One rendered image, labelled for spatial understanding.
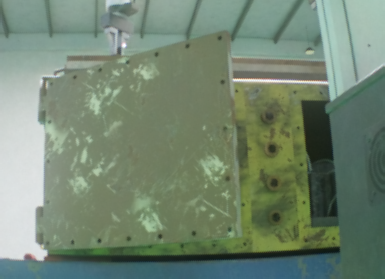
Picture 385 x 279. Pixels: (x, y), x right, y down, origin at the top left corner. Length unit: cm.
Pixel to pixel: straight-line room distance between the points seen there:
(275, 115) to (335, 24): 76
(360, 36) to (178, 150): 59
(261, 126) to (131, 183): 55
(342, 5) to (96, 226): 91
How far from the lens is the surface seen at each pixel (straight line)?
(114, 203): 163
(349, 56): 125
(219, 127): 150
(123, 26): 213
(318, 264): 196
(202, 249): 183
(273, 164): 193
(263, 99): 199
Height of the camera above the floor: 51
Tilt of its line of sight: 18 degrees up
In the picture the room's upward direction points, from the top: 2 degrees counter-clockwise
